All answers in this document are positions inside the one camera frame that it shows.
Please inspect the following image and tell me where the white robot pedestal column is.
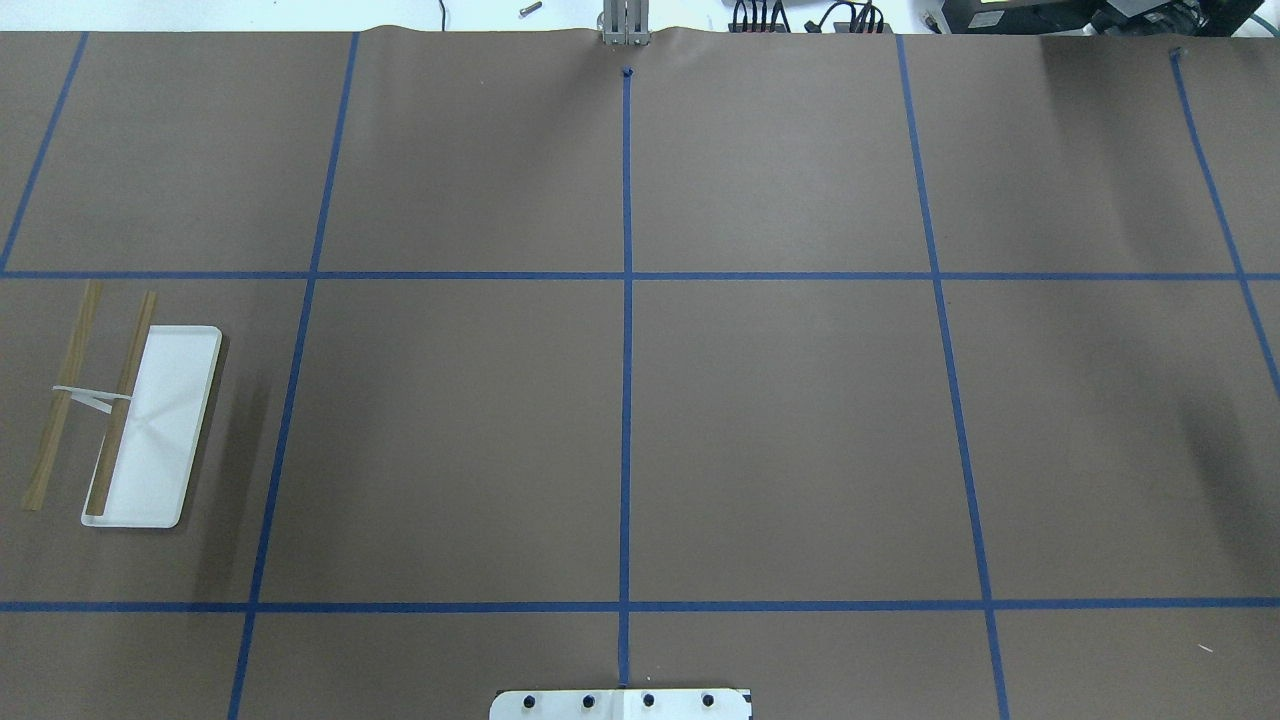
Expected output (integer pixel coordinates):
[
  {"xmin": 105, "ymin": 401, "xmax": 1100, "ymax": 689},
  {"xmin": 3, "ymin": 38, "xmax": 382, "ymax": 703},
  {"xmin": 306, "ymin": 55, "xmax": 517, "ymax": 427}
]
[{"xmin": 488, "ymin": 688, "xmax": 754, "ymax": 719}]

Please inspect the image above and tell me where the aluminium frame post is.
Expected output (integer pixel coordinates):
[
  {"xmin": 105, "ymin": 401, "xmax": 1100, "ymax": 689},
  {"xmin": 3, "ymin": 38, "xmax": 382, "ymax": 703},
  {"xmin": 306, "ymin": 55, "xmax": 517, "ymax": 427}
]
[{"xmin": 598, "ymin": 0, "xmax": 652, "ymax": 46}]

